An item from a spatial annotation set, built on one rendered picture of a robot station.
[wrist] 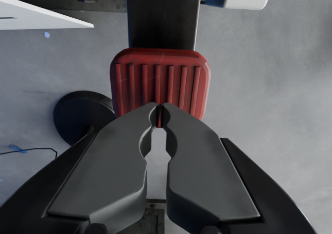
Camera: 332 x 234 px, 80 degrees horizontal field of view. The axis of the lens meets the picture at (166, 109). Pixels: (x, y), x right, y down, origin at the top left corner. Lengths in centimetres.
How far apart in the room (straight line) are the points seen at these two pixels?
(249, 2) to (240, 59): 71
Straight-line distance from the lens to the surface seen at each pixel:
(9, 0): 53
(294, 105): 120
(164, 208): 151
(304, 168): 153
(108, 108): 101
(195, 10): 19
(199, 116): 15
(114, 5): 88
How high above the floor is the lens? 89
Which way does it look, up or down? 61 degrees down
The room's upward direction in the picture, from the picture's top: 180 degrees clockwise
